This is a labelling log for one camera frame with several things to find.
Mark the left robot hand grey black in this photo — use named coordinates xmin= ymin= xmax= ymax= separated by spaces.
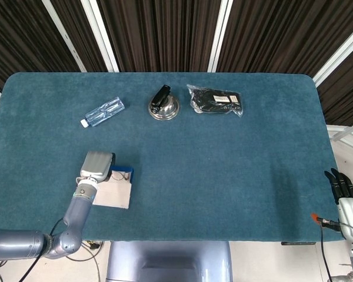
xmin=79 ymin=151 xmax=116 ymax=183

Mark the blue glasses case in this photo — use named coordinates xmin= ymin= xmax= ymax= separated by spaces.
xmin=92 ymin=164 xmax=135 ymax=210

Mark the clear plastic water bottle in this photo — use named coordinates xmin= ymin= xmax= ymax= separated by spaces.
xmin=79 ymin=96 xmax=126 ymax=127

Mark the white metal rack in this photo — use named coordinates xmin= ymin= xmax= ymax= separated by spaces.
xmin=326 ymin=123 xmax=353 ymax=153

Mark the upturned stainless steel bowl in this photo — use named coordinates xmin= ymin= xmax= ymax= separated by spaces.
xmin=148 ymin=94 xmax=181 ymax=121

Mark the black stapler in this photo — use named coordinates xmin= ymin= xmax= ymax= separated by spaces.
xmin=151 ymin=84 xmax=171 ymax=114

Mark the blue table cloth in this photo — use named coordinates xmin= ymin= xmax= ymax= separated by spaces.
xmin=0 ymin=72 xmax=345 ymax=243

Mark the grey blue robot torso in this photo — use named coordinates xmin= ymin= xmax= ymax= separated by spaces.
xmin=105 ymin=240 xmax=233 ymax=282

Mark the plastic bag with black item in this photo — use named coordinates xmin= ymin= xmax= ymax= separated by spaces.
xmin=186 ymin=84 xmax=244 ymax=118

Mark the dark brown curtain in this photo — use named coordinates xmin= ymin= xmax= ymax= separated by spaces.
xmin=0 ymin=0 xmax=353 ymax=127

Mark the grey floor cable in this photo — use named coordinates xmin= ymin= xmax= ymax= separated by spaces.
xmin=66 ymin=240 xmax=104 ymax=282

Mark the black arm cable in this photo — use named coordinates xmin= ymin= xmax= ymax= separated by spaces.
xmin=17 ymin=216 xmax=66 ymax=282

